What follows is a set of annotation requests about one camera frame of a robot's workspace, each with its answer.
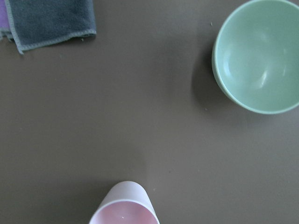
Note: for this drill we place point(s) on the pink plastic cup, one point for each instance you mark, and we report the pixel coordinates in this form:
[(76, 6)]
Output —
[(126, 203)]

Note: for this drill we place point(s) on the mint green bowl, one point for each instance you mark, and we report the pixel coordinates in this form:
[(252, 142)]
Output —
[(255, 57)]

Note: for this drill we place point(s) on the grey folded cloth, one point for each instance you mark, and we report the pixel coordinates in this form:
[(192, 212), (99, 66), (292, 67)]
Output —
[(39, 23)]

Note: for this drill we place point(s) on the purple cloth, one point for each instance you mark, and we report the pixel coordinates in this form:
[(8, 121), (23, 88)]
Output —
[(4, 23)]

